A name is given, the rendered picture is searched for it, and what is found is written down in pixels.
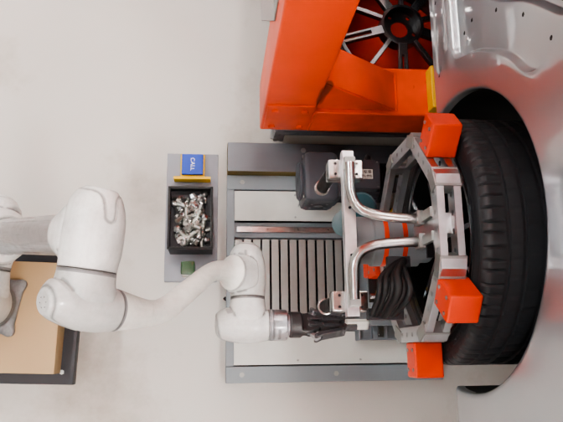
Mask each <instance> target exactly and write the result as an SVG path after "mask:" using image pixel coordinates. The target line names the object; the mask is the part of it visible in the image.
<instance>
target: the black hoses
mask: <svg viewBox="0 0 563 422"><path fill-rule="evenodd" d="M426 257H427V258H434V248H433V242H432V243H430V244H428V245H426ZM385 263H386V268H385V269H384V270H383V271H382V272H381V273H380V275H379V276H378V278H377V289H376V295H375V299H374V303H373V306H372V308H368V309H366V320H367V321H383V320H405V316H404V308H405V307H406V306H407V305H408V303H409V302H410V301H411V298H412V296H413V292H414V286H413V282H412V279H411V276H410V273H409V271H408V270H407V268H410V267H411V258H410V256H387V257H385ZM389 278H390V283H389ZM389 288H390V293H389V295H388V292H389ZM387 295H388V297H387ZM386 297H387V299H386Z"/></svg>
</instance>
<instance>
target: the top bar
mask: <svg viewBox="0 0 563 422"><path fill-rule="evenodd" d="M353 156H354V151H353V150H342V151H341V152H340V176H341V200H342V225H343V272H344V297H345V317H346V318H359V307H348V294H349V261H350V258H351V256H352V254H353V252H354V251H355V250H356V249H357V232H356V212H355V211H354V210H353V209H352V207H351V206H350V204H349V201H348V199H347V195H346V191H345V173H344V171H343V158H344V157H353Z"/></svg>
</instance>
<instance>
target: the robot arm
mask: <svg viewBox="0 0 563 422"><path fill-rule="evenodd" d="M126 222H127V221H126V211H125V207H124V203H123V201H122V198H121V197H120V195H119V193H118V192H116V191H113V190H110V189H106V188H100V187H96V186H91V185H85V186H83V187H81V188H77V189H76V190H75V192H74V193H73V194H72V195H71V196H70V198H69V200H68V203H67V204H66V205H65V206H64V207H63V208H62V209H61V210H60V211H59V212H58V213H57V214H56V215H43V216H36V217H23V216H22V211H21V209H20V207H19V206H18V203H17V202H16V201H14V200H13V199H12V198H10V197H9V196H6V195H2V194H0V334H2V335H4V336H5V337H11V336H13V335H14V333H15V322H16V319H17V315H18V309H19V307H20V303H21V300H22V297H23V293H24V291H25V289H26V288H27V286H28V282H27V281H26V280H11V279H10V273H11V272H10V271H11V269H12V265H13V262H14V261H15V260H16V259H17V258H18V257H19V256H21V255H57V257H58V260H57V266H56V271H55V273H54V278H51V279H48V280H47V281H46V282H45V283H44V284H43V285H42V287H41V288H40V290H39V293H38V295H37V301H36V304H37V309H38V311H39V313H40V314H41V315H42V316H43V317H44V318H46V319H47V320H49V321H51V322H53V323H55V324H57V325H59V326H62V327H66V328H69V329H71V330H76V331H81V332H118V331H123V330H128V329H136V328H145V327H155V326H158V325H161V324H163V323H165V322H168V321H169V320H171V319H173V318H174V317H176V316H177V315H178V314H179V313H180V312H181V311H182V310H183V309H184V308H186V307H187V306H188V305H189V304H190V303H191V302H192V301H193V300H194V299H195V298H196V297H198V296H199V295H200V294H201V293H202V292H203V291H204V290H205V289H206V288H207V287H209V286H210V285H211V284H212V283H213V282H215V281H217V280H219V281H220V284H221V285H222V286H223V287H224V288H225V289H226V290H227V291H228V292H230V307H226V308H224V309H222V310H220V311H218V312H217V313H216V315H215V323H214V326H215V332H216V335H217V336H218V338H220V339H221V340H224V341H227V342H236V343H259V342H264V341H286V340H287V338H288V336H289V337H290V338H300V337H302V336H307V337H312V338H313V339H314V342H320V341H322V340H326V339H330V338H335V337H343V336H344V335H345V333H346V331H356V330H368V328H369V321H367V320H366V319H355V318H345V315H343V316H342V313H338V312H331V313H330V314H328V315H323V314H321V313H320V312H319V311H318V310H317V309H315V308H312V307H310V310H309V312H308V313H305V314H302V313H301V312H299V311H290V312H289V313H288V314H287V310H272V309H270V310H267V309H266V303H265V291H266V265H265V260H264V256H263V254H262V252H261V249H260V248H259V247H258V246H257V245H256V244H253V243H251V242H240V243H239V244H237V245H235V246H234V248H233V249H232V251H231V252H230V256H228V257H226V258H225V259H224V260H216V261H213V262H210V263H208V264H206V265H204V266H202V267H200V268H199V269H198V270H196V271H195V272H194V273H193V274H192V275H190V276H189V277H188V278H186V279H185V280H184V281H182V282H181V283H180V284H178V285H177V286H176V287H174V288H173V289H172V290H171V291H170V292H169V293H167V294H166V295H164V296H162V297H160V298H158V299H156V300H147V299H144V298H141V297H139V296H134V295H132V294H130V293H127V292H125V291H122V290H119V289H117V288H116V273H117V270H118V266H119V264H120V261H121V255H122V251H123V245H124V239H125V233H126Z"/></svg>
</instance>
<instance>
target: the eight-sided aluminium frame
mask: <svg viewBox="0 0 563 422"><path fill-rule="evenodd" d="M420 139H421V132H411V133H410V135H407V136H406V139H405V140H404V141H403V142H402V143H401V144H400V145H399V146H398V147H397V149H396V150H395V151H394V152H393V153H392V154H390V156H389V159H388V162H387V164H386V174H385V183H384V187H383V193H382V198H381V203H380V210H381V211H388V212H389V209H390V200H391V196H392V191H393V187H394V181H395V175H399V178H398V183H397V188H396V192H395V201H394V205H393V210H392V212H396V213H402V209H403V204H404V200H405V192H406V188H407V183H408V178H409V174H410V171H411V169H412V168H413V167H414V166H415V165H416V164H417V163H419V165H420V167H421V169H422V171H423V172H424V174H425V176H426V178H427V180H428V182H429V185H430V189H431V206H432V222H433V230H434V247H435V264H434V272H433V276H432V279H431V286H430V290H429V293H428V297H427V300H426V307H425V310H424V314H423V318H422V321H421V325H420V326H419V325H418V323H417V320H416V317H415V314H414V312H413V310H412V307H411V304H410V302H409V303H408V305H407V306H406V307H405V308H404V316H405V324H406V325H404V323H403V321H402V320H391V323H392V326H393V328H394V331H395V338H396V339H397V341H398V343H408V342H446V341H447V339H448V337H449V335H450V334H451V326H452V323H446V321H445V320H444V318H443V316H442V314H441V313H440V316H439V319H438V321H437V320H436V318H437V315H438V312H439V310H438V308H437V307H436V305H435V302H434V301H435V296H436V286H437V281H438V279H439V280H440V279H466V276H467V255H466V245H465V234H464V223H463V212H462V192H461V187H462V182H461V178H460V173H459V171H458V169H457V167H455V166H454V164H453V163H452V161H451V159H450V158H449V157H426V155H425V153H424V152H423V151H422V149H421V147H420V145H419V144H420ZM444 193H447V195H448V207H449V213H451V220H452V234H451V242H452V252H448V244H447V221H446V210H445V198H444Z"/></svg>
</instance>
